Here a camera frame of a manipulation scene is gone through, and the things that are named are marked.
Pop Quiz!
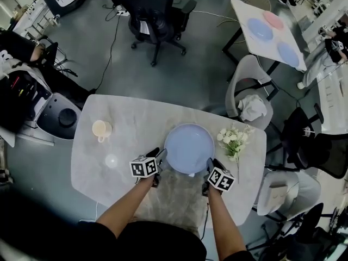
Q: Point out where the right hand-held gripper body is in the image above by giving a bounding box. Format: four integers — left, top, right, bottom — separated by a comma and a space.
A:
201, 166, 235, 197

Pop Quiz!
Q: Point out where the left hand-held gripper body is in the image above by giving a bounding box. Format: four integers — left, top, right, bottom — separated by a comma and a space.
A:
129, 155, 161, 188

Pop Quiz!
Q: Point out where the blue plate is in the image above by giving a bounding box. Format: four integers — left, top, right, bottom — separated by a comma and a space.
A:
277, 41, 300, 67
164, 123, 215, 174
246, 17, 274, 42

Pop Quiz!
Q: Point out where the pink plate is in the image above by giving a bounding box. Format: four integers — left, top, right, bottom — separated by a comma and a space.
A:
262, 11, 285, 32

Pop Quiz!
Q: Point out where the person's right forearm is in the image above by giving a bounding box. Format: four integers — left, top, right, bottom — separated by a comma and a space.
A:
206, 187, 248, 260

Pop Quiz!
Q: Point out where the person's left forearm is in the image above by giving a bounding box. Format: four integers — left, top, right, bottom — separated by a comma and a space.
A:
95, 176, 156, 239

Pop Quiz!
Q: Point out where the white artificial flower sprig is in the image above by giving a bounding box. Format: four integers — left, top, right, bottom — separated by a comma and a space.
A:
216, 122, 256, 184

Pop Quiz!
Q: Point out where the cream mug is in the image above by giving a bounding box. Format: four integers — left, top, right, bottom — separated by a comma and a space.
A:
91, 120, 113, 144

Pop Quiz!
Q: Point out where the cardboard box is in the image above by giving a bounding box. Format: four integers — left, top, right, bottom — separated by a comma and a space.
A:
268, 182, 289, 208

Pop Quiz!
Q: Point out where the white crumpled cloth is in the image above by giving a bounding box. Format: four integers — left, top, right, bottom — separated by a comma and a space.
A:
237, 94, 268, 121

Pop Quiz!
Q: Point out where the person's black shirt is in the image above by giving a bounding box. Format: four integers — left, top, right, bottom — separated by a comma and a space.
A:
0, 200, 258, 261

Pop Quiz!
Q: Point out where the grey shell chair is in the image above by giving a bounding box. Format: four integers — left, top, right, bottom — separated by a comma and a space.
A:
252, 170, 322, 223
225, 54, 280, 132

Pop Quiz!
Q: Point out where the black office chair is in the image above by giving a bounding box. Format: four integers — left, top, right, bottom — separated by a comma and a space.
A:
119, 0, 198, 67
265, 103, 348, 179
245, 202, 348, 261

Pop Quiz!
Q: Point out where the grey black backpack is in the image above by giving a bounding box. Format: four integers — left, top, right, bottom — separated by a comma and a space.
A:
0, 69, 83, 148

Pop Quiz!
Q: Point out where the white power strip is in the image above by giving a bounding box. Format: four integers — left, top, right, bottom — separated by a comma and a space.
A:
115, 5, 131, 17

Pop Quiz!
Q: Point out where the white table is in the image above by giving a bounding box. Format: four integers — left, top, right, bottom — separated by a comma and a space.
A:
221, 0, 308, 83

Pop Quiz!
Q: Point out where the white equipment bench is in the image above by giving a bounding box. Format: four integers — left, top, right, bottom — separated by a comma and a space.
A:
10, 0, 59, 38

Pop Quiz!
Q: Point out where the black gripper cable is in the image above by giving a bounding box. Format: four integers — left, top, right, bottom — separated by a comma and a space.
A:
199, 202, 210, 240

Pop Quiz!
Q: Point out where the black floor cable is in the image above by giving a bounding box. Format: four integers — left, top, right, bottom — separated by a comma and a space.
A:
95, 8, 122, 92

